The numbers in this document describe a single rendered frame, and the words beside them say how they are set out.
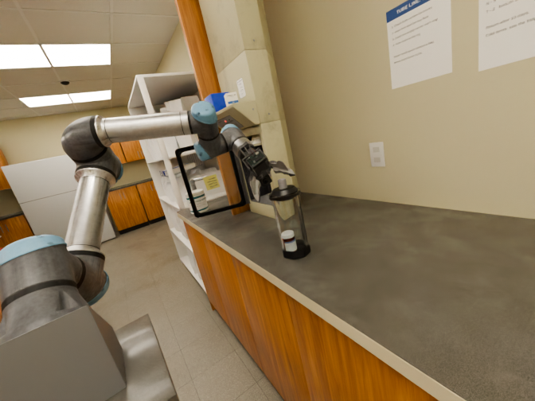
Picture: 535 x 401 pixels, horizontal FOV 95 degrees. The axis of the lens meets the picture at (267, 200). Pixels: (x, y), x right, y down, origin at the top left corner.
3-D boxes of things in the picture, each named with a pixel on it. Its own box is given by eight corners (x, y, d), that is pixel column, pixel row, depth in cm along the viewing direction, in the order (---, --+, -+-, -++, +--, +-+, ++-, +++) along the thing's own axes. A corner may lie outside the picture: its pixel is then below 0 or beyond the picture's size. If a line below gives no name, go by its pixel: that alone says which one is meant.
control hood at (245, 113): (231, 133, 136) (226, 114, 134) (260, 123, 109) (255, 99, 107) (212, 136, 131) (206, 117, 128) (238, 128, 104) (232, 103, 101)
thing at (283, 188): (304, 193, 82) (300, 174, 80) (288, 203, 76) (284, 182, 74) (283, 193, 88) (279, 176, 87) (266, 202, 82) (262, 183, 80)
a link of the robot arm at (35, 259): (-21, 309, 44) (-26, 247, 49) (36, 317, 55) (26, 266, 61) (54, 273, 48) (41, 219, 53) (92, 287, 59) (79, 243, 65)
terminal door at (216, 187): (247, 204, 145) (229, 137, 135) (195, 219, 141) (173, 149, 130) (246, 204, 146) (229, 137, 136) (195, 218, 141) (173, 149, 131)
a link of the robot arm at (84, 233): (19, 309, 55) (69, 134, 82) (63, 316, 68) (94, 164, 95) (78, 298, 57) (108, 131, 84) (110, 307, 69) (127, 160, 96)
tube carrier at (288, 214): (316, 244, 87) (306, 186, 82) (300, 259, 79) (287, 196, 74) (291, 240, 94) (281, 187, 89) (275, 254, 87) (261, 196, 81)
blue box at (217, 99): (225, 114, 132) (221, 96, 130) (233, 110, 124) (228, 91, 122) (208, 116, 128) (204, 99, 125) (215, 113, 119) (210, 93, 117)
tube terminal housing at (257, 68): (283, 198, 160) (256, 72, 141) (318, 204, 133) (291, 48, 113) (250, 211, 148) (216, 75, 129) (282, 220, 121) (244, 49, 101)
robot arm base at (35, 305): (-33, 364, 37) (-36, 305, 41) (20, 371, 49) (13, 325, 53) (84, 309, 45) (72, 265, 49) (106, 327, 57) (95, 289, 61)
